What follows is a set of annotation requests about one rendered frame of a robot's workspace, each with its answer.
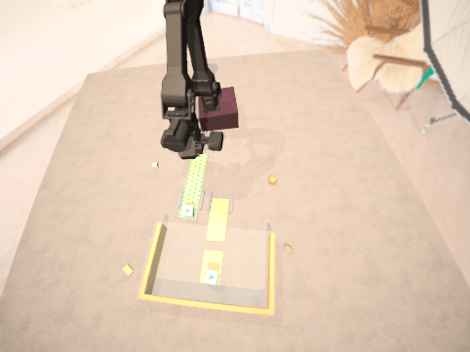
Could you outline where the white strip with cyan polka dots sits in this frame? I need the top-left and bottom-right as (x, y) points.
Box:
(178, 154), (209, 219)

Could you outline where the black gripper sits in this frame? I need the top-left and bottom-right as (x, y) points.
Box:
(161, 118), (223, 151)

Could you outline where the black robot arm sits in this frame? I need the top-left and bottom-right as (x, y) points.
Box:
(161, 0), (221, 160)

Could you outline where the pale yellow flat strip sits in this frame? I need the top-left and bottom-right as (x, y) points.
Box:
(208, 198), (229, 227)

